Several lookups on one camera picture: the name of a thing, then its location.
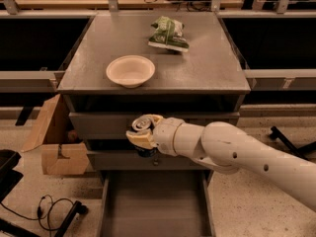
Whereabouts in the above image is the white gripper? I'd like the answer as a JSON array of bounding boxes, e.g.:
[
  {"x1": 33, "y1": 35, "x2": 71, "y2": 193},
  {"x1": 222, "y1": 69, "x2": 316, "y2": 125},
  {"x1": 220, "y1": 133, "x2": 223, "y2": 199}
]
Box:
[{"x1": 126, "y1": 115, "x2": 184, "y2": 156}]

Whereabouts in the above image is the blue pepsi can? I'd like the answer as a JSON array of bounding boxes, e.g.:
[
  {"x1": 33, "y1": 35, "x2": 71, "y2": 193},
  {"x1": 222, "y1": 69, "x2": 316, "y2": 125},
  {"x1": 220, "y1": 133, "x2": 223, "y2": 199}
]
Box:
[{"x1": 131, "y1": 116, "x2": 156, "y2": 158}]

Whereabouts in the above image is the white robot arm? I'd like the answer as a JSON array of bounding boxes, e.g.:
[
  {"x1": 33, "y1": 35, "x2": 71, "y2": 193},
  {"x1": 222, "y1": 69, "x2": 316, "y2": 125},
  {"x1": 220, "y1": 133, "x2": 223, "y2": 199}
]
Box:
[{"x1": 125, "y1": 115, "x2": 316, "y2": 210}]

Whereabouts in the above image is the middle grey drawer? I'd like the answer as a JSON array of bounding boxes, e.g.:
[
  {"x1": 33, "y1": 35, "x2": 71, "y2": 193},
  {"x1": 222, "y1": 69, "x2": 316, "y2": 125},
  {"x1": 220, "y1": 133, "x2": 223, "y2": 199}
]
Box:
[{"x1": 87, "y1": 150, "x2": 205, "y2": 171}]

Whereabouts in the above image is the top grey drawer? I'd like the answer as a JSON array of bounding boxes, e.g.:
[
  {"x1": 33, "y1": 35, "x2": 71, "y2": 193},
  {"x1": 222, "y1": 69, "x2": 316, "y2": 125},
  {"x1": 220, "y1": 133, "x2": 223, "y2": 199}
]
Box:
[{"x1": 69, "y1": 112, "x2": 240, "y2": 140}]

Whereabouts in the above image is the grey drawer cabinet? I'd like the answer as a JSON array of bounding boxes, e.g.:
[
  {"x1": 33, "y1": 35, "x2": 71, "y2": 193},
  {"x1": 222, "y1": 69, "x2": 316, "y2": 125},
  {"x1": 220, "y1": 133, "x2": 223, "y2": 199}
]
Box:
[{"x1": 56, "y1": 11, "x2": 252, "y2": 237}]

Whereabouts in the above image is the open bottom grey drawer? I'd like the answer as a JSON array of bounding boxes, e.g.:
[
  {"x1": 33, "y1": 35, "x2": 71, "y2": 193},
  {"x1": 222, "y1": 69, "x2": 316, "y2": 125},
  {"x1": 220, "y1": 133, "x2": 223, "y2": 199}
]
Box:
[{"x1": 97, "y1": 170, "x2": 215, "y2": 237}]

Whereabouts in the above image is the white paper bowl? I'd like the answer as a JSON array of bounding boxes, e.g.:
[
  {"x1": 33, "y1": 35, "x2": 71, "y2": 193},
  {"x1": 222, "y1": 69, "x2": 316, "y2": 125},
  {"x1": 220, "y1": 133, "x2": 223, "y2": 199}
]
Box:
[{"x1": 106, "y1": 55, "x2": 155, "y2": 88}]

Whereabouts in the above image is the brown cardboard box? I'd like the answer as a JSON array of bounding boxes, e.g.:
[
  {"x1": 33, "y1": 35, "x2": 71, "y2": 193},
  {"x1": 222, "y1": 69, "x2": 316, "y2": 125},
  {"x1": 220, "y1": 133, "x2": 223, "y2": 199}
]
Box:
[{"x1": 22, "y1": 94, "x2": 89, "y2": 175}]

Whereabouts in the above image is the green chip bag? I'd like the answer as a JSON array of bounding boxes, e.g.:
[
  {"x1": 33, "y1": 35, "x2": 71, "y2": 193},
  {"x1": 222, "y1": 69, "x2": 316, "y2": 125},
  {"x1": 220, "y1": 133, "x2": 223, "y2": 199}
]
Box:
[{"x1": 148, "y1": 16, "x2": 189, "y2": 52}]

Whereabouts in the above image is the black chair base leg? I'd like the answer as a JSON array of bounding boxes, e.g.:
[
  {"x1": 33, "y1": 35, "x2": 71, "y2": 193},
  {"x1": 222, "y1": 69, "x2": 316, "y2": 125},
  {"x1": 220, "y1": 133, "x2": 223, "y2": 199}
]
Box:
[{"x1": 54, "y1": 200, "x2": 88, "y2": 237}]

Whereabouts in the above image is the black bin at left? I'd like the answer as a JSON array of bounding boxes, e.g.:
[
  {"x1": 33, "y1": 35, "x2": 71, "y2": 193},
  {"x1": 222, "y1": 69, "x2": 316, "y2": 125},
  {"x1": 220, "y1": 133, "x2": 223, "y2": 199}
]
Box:
[{"x1": 0, "y1": 149, "x2": 23, "y2": 202}]

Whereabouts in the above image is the black stand leg right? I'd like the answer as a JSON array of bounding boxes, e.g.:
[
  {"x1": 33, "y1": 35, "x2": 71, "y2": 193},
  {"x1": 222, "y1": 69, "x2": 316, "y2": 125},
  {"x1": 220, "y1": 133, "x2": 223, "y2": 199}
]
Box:
[{"x1": 270, "y1": 126, "x2": 316, "y2": 160}]

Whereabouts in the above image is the black cable on floor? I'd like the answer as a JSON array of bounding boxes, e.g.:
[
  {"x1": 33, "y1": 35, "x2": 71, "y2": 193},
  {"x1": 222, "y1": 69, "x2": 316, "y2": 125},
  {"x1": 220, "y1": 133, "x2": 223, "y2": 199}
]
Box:
[{"x1": 0, "y1": 194, "x2": 75, "y2": 232}]

